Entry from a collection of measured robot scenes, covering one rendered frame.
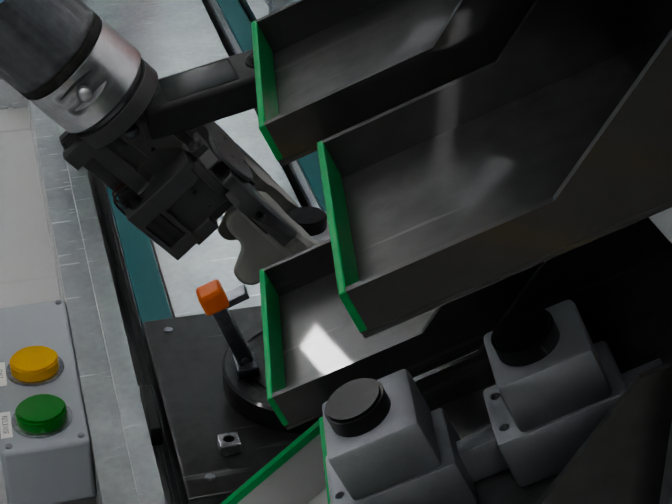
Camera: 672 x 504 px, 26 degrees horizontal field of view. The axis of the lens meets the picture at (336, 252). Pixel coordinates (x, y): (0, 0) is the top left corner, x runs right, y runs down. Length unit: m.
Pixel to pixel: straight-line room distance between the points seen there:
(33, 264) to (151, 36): 0.50
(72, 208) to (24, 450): 0.39
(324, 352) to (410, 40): 0.19
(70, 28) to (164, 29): 1.01
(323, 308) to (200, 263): 0.60
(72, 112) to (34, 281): 0.57
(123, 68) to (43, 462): 0.34
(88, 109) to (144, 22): 1.03
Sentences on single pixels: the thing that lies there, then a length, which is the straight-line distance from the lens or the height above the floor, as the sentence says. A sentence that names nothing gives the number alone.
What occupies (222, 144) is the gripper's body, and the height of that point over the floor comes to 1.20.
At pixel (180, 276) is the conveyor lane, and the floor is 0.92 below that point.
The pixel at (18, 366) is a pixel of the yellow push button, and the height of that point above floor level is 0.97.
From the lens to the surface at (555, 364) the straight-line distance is 0.65.
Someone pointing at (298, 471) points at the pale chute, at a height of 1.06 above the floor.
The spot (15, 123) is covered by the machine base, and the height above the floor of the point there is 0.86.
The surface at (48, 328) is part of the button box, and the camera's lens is 1.29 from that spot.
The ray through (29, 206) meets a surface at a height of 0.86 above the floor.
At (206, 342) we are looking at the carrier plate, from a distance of 1.24.
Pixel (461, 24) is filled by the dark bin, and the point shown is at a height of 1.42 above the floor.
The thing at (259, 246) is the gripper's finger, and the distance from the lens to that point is 1.07.
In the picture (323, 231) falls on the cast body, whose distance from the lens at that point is 1.10.
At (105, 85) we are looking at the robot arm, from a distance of 0.99.
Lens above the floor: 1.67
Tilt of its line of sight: 31 degrees down
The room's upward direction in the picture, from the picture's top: straight up
